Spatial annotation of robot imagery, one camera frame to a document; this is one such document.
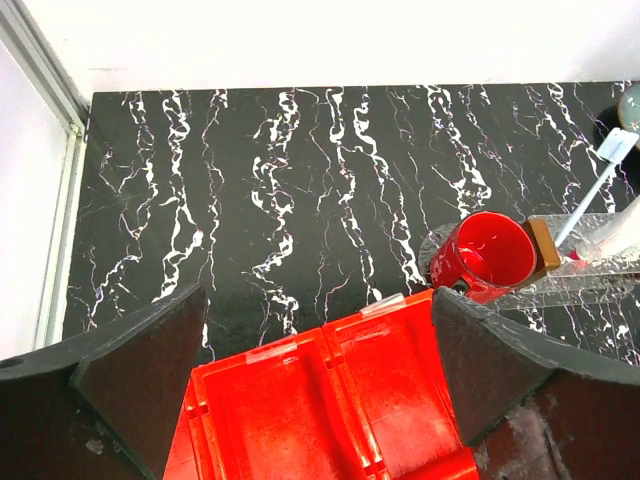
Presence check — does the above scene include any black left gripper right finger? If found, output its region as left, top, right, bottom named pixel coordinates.
left=431, top=288, right=639, bottom=479

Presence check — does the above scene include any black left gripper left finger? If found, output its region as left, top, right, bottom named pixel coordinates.
left=1, top=284, right=208, bottom=479

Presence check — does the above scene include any red cup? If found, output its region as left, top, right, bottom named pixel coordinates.
left=429, top=211, right=537, bottom=304

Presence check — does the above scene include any white toothpaste tube red cap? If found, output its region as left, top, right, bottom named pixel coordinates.
left=569, top=209, right=639, bottom=262

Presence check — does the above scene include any white toothbrush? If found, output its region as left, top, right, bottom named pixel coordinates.
left=554, top=127, right=639, bottom=247

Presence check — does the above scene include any clear acrylic toothbrush holder rack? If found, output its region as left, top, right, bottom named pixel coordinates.
left=491, top=213, right=639, bottom=310

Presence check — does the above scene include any clear acrylic oval tray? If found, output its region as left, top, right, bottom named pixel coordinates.
left=418, top=214, right=639, bottom=310

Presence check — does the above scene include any red plastic organizer bin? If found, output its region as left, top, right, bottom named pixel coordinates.
left=165, top=290, right=478, bottom=479

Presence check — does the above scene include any teal ceramic plate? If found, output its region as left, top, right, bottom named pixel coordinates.
left=617, top=83, right=640, bottom=134

